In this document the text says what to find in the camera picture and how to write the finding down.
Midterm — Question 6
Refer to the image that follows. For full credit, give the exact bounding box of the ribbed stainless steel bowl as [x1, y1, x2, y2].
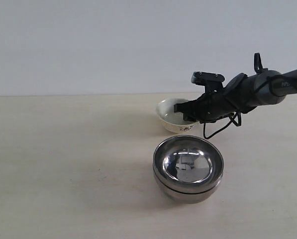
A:
[153, 135, 224, 194]

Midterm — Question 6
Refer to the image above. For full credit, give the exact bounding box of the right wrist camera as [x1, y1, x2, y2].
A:
[191, 72, 225, 94]

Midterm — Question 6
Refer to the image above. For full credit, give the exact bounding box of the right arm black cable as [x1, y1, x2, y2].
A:
[201, 52, 297, 140]

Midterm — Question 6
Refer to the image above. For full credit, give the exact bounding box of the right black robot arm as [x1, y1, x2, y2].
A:
[173, 69, 297, 123]

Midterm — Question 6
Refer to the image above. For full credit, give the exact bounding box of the cream ceramic floral bowl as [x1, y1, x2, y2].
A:
[155, 98, 197, 133]

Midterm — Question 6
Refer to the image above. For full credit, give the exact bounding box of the smooth stainless steel bowl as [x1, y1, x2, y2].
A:
[153, 172, 223, 204]

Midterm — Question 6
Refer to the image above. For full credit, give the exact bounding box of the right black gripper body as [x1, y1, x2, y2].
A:
[198, 92, 240, 123]

